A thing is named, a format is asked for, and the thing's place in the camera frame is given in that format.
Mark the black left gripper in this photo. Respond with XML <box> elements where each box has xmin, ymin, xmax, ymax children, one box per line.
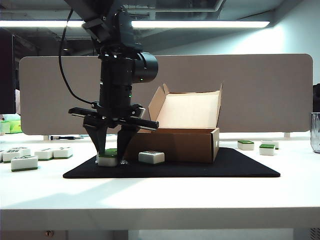
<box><xmin>68</xmin><ymin>100</ymin><xmax>160</xmax><ymax>161</ymax></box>

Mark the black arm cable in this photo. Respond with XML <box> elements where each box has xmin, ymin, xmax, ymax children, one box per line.
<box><xmin>58</xmin><ymin>8</ymin><xmax>101</xmax><ymax>106</ymax></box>

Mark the beige desk divider panel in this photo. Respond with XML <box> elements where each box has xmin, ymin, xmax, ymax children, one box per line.
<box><xmin>18</xmin><ymin>53</ymin><xmax>315</xmax><ymax>137</ymax></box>

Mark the two bamboo mahjong tile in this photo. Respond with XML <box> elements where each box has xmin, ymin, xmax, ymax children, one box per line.
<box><xmin>34</xmin><ymin>148</ymin><xmax>55</xmax><ymax>161</ymax></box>

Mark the green and white box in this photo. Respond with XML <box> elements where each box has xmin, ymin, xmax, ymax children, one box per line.
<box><xmin>0</xmin><ymin>119</ymin><xmax>22</xmax><ymax>135</ymax></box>

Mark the black monitor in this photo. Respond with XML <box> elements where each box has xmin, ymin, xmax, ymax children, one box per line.
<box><xmin>0</xmin><ymin>27</ymin><xmax>17</xmax><ymax>115</ymax></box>

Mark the six bamboo mahjong tile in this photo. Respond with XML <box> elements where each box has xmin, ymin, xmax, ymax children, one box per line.
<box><xmin>2</xmin><ymin>149</ymin><xmax>20</xmax><ymax>164</ymax></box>

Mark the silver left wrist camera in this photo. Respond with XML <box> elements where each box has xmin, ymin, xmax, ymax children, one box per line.
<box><xmin>135</xmin><ymin>106</ymin><xmax>147</xmax><ymax>120</ymax></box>

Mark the eight bamboo mahjong tile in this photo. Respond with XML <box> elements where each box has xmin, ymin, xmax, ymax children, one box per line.
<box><xmin>8</xmin><ymin>146</ymin><xmax>32</xmax><ymax>156</ymax></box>

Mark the three bamboo mahjong tile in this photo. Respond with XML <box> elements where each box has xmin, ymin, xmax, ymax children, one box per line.
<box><xmin>52</xmin><ymin>146</ymin><xmax>74</xmax><ymax>160</ymax></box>

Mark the bird one bamboo mahjong tile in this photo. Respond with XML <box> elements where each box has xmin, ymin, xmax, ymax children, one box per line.
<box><xmin>10</xmin><ymin>154</ymin><xmax>39</xmax><ymax>173</ymax></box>

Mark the dark background object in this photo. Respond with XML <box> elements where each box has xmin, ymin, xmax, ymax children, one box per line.
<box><xmin>312</xmin><ymin>83</ymin><xmax>320</xmax><ymax>113</ymax></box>

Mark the black rectangular mat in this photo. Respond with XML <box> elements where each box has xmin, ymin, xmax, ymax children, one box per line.
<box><xmin>62</xmin><ymin>146</ymin><xmax>282</xmax><ymax>179</ymax></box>

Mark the clear glass cup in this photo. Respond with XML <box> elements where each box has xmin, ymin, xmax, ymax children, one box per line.
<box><xmin>310</xmin><ymin>112</ymin><xmax>320</xmax><ymax>154</ymax></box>

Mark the black pen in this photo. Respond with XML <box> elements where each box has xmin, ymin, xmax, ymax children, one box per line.
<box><xmin>49</xmin><ymin>135</ymin><xmax>76</xmax><ymax>141</ymax></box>

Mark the face-up white mahjong tile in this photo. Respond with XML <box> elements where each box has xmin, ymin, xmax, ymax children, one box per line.
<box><xmin>260</xmin><ymin>140</ymin><xmax>280</xmax><ymax>151</ymax></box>

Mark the five bamboo mahjong tile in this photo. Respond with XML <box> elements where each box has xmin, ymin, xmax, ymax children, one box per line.
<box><xmin>138</xmin><ymin>150</ymin><xmax>166</xmax><ymax>165</ymax></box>

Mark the brown paper box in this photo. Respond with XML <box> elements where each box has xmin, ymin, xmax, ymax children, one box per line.
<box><xmin>123</xmin><ymin>82</ymin><xmax>224</xmax><ymax>165</ymax></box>

